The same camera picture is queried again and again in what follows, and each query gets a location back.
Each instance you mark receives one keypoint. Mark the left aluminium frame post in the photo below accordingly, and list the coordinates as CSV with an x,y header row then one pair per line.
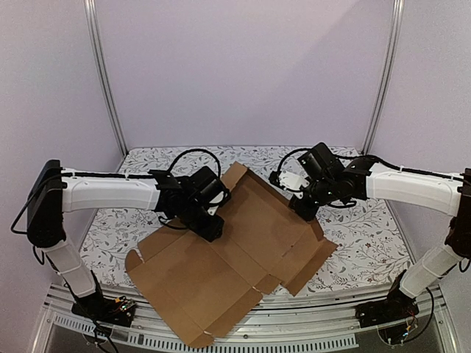
x,y
104,80

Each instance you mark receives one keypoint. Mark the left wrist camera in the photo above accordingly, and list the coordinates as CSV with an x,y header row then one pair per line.
x,y
206,187

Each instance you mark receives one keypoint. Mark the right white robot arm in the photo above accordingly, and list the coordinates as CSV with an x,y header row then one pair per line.
x,y
447,193

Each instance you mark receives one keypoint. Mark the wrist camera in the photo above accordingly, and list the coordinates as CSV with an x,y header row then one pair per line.
x,y
206,187
319,163

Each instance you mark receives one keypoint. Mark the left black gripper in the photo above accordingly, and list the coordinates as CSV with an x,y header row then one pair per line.
x,y
210,233

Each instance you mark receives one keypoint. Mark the aluminium frame post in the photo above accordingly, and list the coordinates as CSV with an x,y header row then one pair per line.
x,y
386,74
104,80

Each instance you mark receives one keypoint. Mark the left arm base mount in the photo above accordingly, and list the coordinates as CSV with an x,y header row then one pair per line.
x,y
103,307

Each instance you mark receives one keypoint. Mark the brown cardboard box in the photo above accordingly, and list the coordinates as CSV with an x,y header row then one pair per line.
x,y
203,289

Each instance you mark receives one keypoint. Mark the floral patterned table mat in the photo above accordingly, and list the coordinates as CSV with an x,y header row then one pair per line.
x,y
371,250

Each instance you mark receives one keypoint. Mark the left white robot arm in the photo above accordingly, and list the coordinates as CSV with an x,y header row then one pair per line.
x,y
60,190

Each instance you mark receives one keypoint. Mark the right aluminium frame post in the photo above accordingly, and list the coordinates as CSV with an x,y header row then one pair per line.
x,y
386,74

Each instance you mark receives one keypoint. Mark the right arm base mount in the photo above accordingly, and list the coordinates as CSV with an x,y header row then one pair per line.
x,y
394,307

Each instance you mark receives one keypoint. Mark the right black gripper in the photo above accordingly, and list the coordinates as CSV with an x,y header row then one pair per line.
x,y
302,209

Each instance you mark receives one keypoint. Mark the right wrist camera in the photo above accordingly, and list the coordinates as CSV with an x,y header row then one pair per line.
x,y
319,163

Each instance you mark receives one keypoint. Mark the front aluminium rail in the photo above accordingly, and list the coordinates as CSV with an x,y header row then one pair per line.
x,y
308,322

